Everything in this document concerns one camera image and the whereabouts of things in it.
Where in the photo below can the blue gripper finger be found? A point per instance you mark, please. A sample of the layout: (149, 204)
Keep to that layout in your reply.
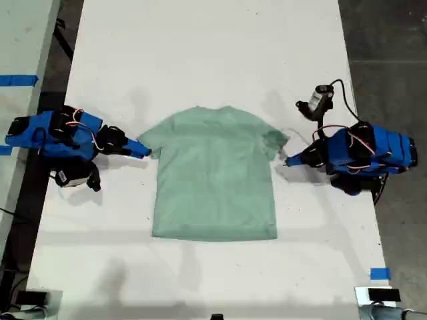
(138, 144)
(298, 156)
(136, 153)
(298, 163)

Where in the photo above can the pale green T-shirt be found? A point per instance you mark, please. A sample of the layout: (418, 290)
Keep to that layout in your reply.
(213, 173)

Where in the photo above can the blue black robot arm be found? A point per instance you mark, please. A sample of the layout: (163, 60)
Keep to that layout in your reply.
(390, 146)
(85, 125)

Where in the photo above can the black metal strut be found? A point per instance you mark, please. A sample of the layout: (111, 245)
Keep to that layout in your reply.
(66, 43)

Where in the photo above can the short blue tape strip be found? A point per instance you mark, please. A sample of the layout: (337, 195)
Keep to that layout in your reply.
(6, 150)

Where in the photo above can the long blue tape strip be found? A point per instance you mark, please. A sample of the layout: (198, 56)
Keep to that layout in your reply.
(18, 81)

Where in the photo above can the squarish blue tape piece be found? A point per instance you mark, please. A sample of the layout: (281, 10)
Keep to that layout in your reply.
(380, 274)

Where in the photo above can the pale side table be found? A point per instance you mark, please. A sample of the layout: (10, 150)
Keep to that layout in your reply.
(23, 40)

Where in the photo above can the small black box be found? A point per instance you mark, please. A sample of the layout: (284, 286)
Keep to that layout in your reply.
(383, 295)
(31, 297)

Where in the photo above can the grey blue rounded object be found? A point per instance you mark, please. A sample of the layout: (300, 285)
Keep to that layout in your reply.
(23, 315)
(383, 314)

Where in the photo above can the small black object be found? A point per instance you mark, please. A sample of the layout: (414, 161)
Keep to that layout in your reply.
(217, 317)

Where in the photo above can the black camera stalk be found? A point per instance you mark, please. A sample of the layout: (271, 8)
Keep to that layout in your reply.
(94, 178)
(304, 109)

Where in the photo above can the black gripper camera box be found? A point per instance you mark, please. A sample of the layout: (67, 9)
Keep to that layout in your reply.
(68, 178)
(320, 95)

